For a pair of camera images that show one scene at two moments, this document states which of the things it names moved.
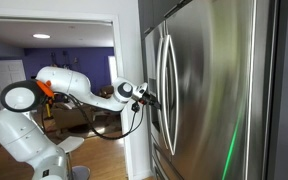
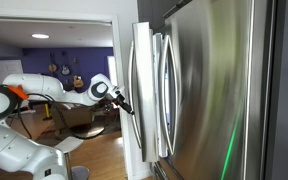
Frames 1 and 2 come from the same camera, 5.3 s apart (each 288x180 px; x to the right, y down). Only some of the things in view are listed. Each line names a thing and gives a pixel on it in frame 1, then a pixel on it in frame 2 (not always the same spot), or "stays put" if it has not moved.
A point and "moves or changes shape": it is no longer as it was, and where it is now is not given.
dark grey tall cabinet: [285, 151] stays put
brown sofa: [64, 116] stays put
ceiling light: [41, 36] stays put
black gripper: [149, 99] → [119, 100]
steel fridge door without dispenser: [155, 61] moves or changes shape
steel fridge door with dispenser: [216, 71] stays put
